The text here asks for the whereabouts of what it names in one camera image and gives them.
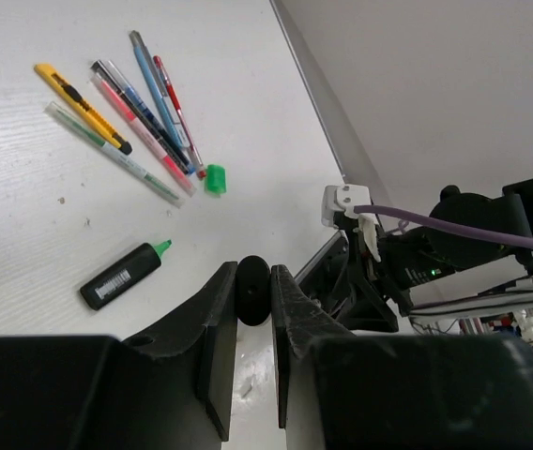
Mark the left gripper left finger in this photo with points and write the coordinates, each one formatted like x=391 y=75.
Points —
x=167 y=387

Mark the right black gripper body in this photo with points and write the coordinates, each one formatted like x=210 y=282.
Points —
x=344 y=280

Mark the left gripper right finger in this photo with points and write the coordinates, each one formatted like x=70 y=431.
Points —
x=337 y=390

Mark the black yellow highlighter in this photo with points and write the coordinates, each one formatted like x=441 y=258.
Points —
x=252 y=302

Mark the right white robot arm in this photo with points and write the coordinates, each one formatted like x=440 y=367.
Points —
x=464 y=230

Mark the black green highlighter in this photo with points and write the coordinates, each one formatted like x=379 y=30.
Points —
x=123 y=274

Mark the green highlighter cap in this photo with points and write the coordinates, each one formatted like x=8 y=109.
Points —
x=215 y=181

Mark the clear red pen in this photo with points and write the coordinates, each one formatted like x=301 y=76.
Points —
x=198 y=164

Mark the light blue mechanical pencil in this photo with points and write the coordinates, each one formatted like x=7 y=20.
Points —
x=159 y=94

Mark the yellow utility knife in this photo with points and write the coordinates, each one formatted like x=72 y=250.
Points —
x=82 y=107

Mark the clear green pen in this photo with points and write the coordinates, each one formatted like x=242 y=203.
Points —
x=72 y=124

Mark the clear pink pen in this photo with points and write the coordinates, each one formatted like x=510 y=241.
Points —
x=136 y=124

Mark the black blue pen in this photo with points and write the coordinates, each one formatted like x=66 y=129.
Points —
x=128 y=103

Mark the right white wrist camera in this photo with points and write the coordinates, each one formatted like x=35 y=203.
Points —
x=343 y=199

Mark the aluminium rail right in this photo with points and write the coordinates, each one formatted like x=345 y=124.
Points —
x=349 y=152

